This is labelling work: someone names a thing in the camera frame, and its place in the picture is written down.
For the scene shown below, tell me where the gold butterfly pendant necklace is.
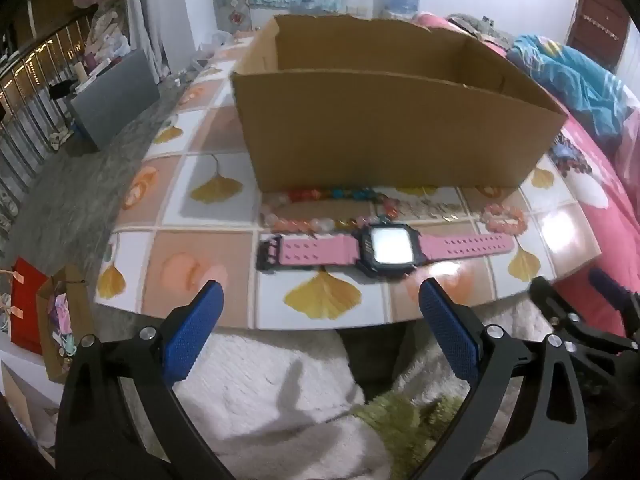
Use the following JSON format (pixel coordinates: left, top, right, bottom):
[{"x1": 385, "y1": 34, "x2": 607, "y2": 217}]
[{"x1": 400, "y1": 202, "x2": 463, "y2": 223}]

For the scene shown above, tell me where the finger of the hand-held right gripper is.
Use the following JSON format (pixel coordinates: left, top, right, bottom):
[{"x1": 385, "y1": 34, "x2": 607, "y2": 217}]
[
  {"x1": 589, "y1": 267, "x2": 640, "y2": 333},
  {"x1": 530, "y1": 276, "x2": 640, "y2": 357}
]

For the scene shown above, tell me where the metal railing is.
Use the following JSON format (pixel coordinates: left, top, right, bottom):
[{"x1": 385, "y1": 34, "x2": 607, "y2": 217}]
[{"x1": 0, "y1": 10, "x2": 96, "y2": 201}]

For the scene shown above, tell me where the pink floral bedsheet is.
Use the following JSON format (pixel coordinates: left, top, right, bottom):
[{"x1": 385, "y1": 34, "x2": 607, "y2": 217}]
[{"x1": 415, "y1": 10, "x2": 640, "y2": 341}]

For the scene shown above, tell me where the grey patterned pillow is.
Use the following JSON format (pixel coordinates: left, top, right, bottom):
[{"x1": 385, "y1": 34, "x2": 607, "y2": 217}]
[{"x1": 445, "y1": 14, "x2": 506, "y2": 46}]

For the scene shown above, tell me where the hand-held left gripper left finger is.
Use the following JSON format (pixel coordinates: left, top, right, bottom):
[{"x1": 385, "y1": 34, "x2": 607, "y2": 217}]
[{"x1": 55, "y1": 280, "x2": 236, "y2": 480}]

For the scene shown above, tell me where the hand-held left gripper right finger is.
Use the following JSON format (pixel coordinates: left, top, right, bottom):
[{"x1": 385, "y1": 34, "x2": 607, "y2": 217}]
[{"x1": 400, "y1": 277, "x2": 591, "y2": 480}]

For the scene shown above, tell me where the ginkgo print tablecloth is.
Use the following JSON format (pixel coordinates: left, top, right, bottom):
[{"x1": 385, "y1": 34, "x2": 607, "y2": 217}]
[{"x1": 95, "y1": 30, "x2": 603, "y2": 331}]

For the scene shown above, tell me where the pink strap digital watch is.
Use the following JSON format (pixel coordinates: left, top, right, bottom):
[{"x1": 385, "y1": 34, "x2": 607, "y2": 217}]
[{"x1": 256, "y1": 224, "x2": 516, "y2": 281}]

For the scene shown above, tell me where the brown wooden door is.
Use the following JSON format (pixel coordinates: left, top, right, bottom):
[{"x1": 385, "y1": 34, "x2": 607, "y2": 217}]
[{"x1": 567, "y1": 0, "x2": 631, "y2": 73}]

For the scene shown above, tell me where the white plastic bag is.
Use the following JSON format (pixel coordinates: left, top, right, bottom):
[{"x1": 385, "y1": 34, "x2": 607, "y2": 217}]
[{"x1": 97, "y1": 35, "x2": 131, "y2": 58}]

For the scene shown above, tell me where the red paper bag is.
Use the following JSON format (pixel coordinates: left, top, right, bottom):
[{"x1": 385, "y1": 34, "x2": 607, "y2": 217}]
[{"x1": 11, "y1": 257, "x2": 51, "y2": 356}]

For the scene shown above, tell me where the pink bead bracelet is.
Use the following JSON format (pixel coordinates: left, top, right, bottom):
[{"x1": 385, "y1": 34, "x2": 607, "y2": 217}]
[{"x1": 481, "y1": 207, "x2": 528, "y2": 233}]

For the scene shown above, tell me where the brown cardboard box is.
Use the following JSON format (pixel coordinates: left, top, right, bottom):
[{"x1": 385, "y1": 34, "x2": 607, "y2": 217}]
[{"x1": 230, "y1": 14, "x2": 568, "y2": 193}]

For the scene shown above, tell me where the grey flat board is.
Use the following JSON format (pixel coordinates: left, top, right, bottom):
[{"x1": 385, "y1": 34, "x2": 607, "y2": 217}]
[{"x1": 70, "y1": 49, "x2": 161, "y2": 152}]

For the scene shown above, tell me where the blue quilt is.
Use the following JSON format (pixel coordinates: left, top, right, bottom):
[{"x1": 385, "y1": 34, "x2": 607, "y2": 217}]
[{"x1": 507, "y1": 35, "x2": 640, "y2": 141}]

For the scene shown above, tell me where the brown paper bag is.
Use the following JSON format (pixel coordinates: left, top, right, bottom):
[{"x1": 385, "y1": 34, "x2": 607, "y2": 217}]
[{"x1": 36, "y1": 265, "x2": 96, "y2": 386}]

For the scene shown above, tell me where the multicolour bead bracelet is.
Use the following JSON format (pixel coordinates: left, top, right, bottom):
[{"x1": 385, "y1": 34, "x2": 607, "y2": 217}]
[{"x1": 260, "y1": 187, "x2": 401, "y2": 235}]

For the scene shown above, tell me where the floral patterned hanging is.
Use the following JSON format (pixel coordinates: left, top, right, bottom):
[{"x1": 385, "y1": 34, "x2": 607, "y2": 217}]
[{"x1": 220, "y1": 0, "x2": 251, "y2": 31}]

